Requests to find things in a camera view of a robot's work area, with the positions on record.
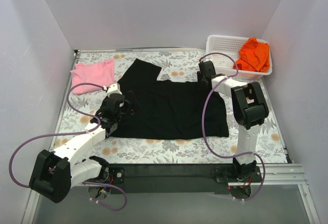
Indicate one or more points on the orange t shirt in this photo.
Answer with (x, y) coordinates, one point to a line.
(254, 56)

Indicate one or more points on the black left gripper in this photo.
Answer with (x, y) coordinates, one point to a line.
(127, 104)

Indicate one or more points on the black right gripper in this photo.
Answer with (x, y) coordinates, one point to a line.
(202, 78)

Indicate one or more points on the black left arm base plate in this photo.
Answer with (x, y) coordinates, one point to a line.
(114, 175)

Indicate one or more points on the floral patterned table mat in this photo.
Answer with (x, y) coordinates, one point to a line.
(178, 65)

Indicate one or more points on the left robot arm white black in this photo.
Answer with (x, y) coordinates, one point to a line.
(56, 172)

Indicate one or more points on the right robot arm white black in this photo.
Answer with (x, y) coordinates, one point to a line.
(249, 108)

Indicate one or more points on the aluminium frame rail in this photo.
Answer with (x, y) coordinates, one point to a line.
(167, 193)

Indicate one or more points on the pink folded t shirt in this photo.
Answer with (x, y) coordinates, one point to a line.
(101, 73)

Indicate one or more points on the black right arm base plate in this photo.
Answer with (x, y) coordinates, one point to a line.
(226, 174)

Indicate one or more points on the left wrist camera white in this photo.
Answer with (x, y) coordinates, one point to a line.
(112, 89)

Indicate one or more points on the black t shirt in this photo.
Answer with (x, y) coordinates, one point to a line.
(168, 110)

